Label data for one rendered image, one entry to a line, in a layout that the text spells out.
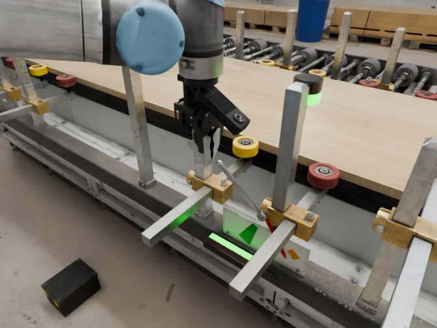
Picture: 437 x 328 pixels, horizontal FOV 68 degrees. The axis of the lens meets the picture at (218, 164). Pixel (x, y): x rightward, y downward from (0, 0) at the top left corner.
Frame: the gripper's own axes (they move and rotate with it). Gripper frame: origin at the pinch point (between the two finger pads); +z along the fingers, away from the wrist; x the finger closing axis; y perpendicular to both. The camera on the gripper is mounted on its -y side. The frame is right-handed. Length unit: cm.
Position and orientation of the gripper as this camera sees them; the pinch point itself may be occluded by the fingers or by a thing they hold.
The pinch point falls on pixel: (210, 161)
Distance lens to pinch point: 75.7
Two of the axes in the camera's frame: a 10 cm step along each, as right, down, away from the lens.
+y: -7.9, -3.4, 5.1
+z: 0.0, 8.3, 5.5
